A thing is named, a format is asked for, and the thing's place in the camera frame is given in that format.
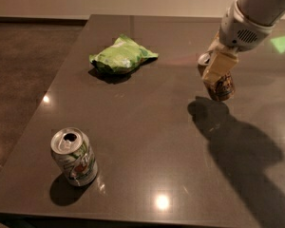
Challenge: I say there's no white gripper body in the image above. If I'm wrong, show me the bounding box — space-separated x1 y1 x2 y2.
218 1 274 51

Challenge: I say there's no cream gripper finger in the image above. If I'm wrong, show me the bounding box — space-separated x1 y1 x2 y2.
208 32 221 51
201 47 238 84

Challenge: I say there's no orange soda can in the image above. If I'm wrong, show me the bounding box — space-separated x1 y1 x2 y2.
198 52 235 102

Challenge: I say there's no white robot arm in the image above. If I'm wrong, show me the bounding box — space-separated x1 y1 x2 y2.
202 0 285 85

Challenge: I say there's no green white soda can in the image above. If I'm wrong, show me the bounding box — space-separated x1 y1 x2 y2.
50 127 98 186

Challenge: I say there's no green chip bag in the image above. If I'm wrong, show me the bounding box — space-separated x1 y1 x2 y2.
89 34 159 75

